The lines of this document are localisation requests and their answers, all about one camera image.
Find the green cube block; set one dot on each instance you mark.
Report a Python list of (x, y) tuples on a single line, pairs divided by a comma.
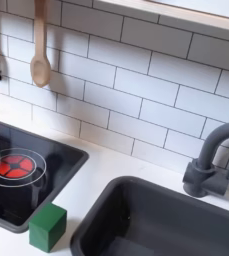
[(47, 228)]

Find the dark grey sink basin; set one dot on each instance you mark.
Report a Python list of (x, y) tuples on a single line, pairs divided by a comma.
[(159, 220)]

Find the black toy stove top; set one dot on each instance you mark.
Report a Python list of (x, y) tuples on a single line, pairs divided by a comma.
[(57, 160)]

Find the light wooden shelf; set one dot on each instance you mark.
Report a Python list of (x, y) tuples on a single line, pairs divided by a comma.
[(172, 13)]

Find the dark grey tap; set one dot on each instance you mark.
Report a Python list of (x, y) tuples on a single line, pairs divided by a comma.
[(206, 173)]

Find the wooden spoon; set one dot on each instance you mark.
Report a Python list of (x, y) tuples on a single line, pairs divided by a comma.
[(40, 68)]

